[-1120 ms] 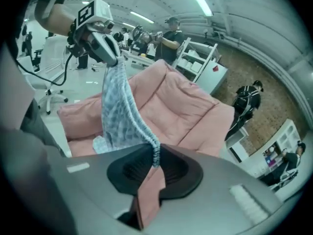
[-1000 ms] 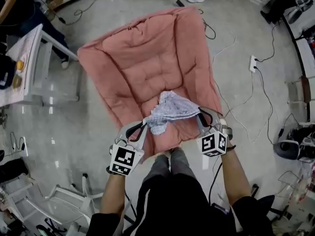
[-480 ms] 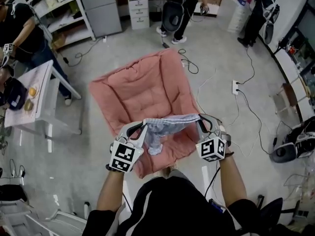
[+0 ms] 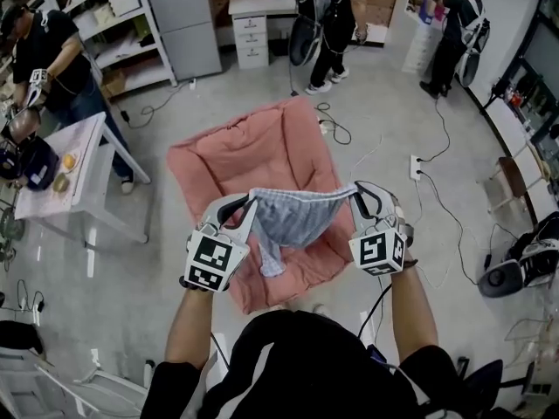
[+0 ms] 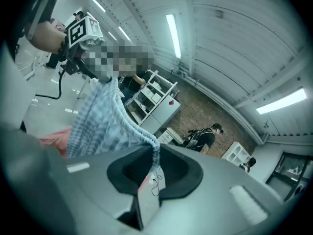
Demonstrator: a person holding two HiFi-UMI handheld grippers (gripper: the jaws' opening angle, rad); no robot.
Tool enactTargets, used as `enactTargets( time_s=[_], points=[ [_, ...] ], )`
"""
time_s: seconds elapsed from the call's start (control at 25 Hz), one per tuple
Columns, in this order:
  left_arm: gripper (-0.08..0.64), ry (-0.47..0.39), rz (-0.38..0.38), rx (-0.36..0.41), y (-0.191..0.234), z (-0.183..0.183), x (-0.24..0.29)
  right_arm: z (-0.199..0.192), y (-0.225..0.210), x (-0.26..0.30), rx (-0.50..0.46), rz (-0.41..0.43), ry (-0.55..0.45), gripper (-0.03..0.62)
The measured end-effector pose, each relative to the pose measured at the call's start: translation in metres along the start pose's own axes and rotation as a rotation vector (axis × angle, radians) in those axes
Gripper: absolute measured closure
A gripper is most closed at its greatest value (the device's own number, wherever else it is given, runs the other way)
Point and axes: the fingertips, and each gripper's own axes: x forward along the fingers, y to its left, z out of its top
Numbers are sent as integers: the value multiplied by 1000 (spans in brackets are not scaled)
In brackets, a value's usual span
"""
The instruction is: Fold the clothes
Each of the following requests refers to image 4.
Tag person's torso in black shirt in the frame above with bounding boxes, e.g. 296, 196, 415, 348
139, 310, 497, 419

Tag grey fridge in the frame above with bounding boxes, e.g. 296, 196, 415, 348
141, 0, 224, 82

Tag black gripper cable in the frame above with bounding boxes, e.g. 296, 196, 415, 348
356, 277, 394, 340
209, 332, 231, 368

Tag dark bead bracelet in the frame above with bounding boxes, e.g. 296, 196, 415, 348
178, 276, 211, 295

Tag white desk with drawers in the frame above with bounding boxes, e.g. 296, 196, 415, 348
227, 0, 303, 71

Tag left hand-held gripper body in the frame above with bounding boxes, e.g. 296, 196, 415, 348
184, 219, 253, 294

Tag white shelf unit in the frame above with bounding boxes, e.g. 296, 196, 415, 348
37, 0, 178, 100

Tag wooden chair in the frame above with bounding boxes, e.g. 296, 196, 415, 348
486, 155, 548, 216

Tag white counter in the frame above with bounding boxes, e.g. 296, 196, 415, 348
469, 80, 559, 229

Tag white table with pink cloth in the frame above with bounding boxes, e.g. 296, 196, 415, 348
12, 111, 152, 247

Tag blue checkered shorts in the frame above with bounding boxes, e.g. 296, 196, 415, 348
247, 182, 360, 278

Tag white drawer cabinet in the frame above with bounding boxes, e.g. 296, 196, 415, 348
401, 10, 443, 76

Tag copper inner pot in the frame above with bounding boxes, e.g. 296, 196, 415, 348
7, 106, 43, 142

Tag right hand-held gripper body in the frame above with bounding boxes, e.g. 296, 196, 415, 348
348, 215, 416, 278

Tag person's left forearm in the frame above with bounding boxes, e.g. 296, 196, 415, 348
163, 285, 216, 367

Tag person's right forearm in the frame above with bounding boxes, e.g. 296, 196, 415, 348
387, 259, 439, 365

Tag pink cushioned armchair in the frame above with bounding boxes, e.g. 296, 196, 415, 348
165, 96, 355, 317

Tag black waist device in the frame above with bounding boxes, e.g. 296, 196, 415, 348
368, 342, 390, 368

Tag dark blue rice cooker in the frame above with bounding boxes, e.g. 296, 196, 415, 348
0, 135, 60, 192

